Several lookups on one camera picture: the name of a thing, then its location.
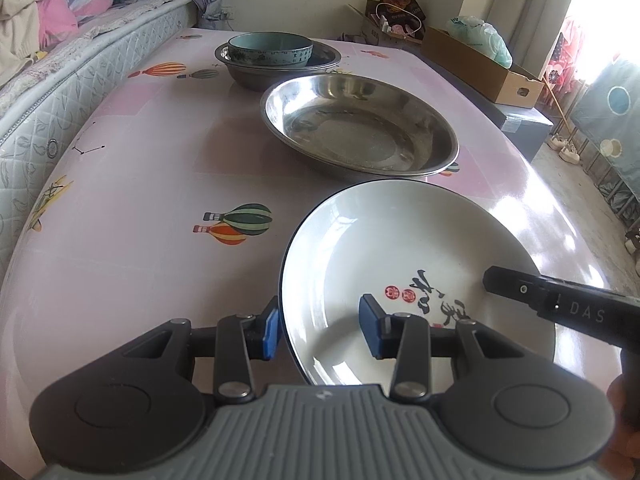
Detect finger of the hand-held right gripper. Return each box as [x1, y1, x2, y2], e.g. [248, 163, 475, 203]
[482, 265, 546, 318]

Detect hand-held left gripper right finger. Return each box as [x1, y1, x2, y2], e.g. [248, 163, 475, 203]
[358, 294, 507, 406]

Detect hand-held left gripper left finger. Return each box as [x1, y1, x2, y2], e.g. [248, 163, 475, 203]
[120, 295, 280, 406]

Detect white ceramic plate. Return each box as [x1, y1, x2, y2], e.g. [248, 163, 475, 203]
[276, 179, 559, 387]

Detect stainless steel bowl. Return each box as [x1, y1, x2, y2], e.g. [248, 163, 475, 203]
[215, 37, 343, 92]

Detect teal ceramic bowl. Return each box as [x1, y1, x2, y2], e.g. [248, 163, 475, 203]
[227, 31, 315, 71]

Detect person's right hand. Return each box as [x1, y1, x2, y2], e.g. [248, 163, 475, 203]
[604, 374, 640, 472]

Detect dark grey box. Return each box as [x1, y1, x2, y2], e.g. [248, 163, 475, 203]
[499, 109, 555, 162]

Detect wooden stick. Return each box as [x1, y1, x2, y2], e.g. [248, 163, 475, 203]
[542, 80, 587, 157]

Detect pink printed tablecloth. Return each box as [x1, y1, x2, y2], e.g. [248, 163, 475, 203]
[0, 27, 624, 467]

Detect stainless steel plate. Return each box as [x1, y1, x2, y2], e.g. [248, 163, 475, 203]
[259, 72, 460, 184]

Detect blue printed cloth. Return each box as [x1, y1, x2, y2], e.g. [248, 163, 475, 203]
[570, 57, 640, 187]

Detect large open cardboard box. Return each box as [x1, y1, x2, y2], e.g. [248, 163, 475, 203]
[420, 27, 546, 107]

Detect green and white plastic bag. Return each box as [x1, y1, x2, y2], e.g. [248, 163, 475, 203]
[446, 15, 514, 69]

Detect printed cardboard box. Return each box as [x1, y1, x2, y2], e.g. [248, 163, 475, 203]
[362, 0, 427, 49]

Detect white quilted mattress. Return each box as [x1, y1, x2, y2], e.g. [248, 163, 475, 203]
[0, 0, 202, 262]

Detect cream cloth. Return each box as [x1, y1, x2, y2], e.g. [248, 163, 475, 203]
[0, 0, 52, 77]

